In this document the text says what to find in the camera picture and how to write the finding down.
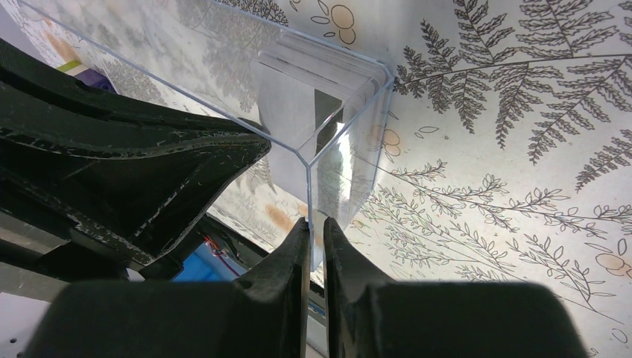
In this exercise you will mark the floral tablecloth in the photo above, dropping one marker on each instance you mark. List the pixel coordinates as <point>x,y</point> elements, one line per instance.
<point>506,154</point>

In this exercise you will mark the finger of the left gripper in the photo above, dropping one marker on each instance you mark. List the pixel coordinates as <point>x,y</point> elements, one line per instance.
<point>38,100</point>
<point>120,200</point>

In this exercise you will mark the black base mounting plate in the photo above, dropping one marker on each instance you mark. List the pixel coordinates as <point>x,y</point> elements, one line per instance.
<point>248,254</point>

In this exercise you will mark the clear plastic box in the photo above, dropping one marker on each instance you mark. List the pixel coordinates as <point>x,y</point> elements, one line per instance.
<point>203,50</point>

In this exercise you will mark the small purple object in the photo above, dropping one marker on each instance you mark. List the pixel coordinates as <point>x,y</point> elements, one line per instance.
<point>95,79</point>

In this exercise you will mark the green white small block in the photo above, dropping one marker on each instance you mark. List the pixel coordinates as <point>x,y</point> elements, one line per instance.
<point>72,68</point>

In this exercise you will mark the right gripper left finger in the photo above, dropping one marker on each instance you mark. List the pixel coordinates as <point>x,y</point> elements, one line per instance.
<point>262,313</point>

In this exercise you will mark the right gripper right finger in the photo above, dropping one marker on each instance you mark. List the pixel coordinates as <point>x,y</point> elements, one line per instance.
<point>369,314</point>

